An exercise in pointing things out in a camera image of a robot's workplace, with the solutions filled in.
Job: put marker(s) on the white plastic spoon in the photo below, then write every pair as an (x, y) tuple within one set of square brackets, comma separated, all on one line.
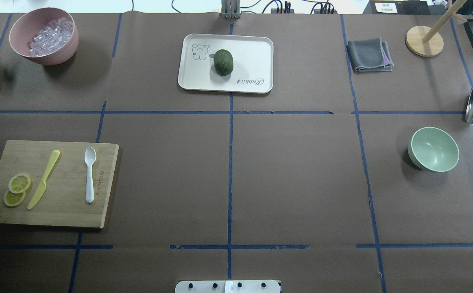
[(89, 159)]

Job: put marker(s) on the light green bowl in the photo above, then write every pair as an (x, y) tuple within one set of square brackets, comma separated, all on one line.
[(432, 149)]

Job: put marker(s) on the pink bowl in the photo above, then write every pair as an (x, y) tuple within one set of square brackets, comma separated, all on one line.
[(30, 24)]

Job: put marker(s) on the green avocado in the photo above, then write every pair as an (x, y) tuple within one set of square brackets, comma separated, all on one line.
[(223, 62)]

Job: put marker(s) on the cream rabbit tray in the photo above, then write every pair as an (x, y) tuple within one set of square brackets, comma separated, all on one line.
[(253, 64)]

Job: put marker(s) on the grey folded cloth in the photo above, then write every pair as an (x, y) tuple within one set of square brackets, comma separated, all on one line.
[(370, 55)]

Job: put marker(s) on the bamboo cutting board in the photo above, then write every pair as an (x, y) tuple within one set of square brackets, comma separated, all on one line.
[(63, 203)]

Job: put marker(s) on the yellow plastic knife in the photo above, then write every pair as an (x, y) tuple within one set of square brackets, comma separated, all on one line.
[(53, 158)]

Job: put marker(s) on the clear ice cubes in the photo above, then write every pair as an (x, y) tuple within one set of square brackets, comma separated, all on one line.
[(52, 37)]

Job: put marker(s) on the wooden stand with round base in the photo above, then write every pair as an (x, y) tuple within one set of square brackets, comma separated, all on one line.
[(427, 42)]

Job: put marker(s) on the aluminium camera post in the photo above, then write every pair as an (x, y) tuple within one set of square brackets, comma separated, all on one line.
[(230, 9)]

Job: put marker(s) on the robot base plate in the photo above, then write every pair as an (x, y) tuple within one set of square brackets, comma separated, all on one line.
[(228, 286)]

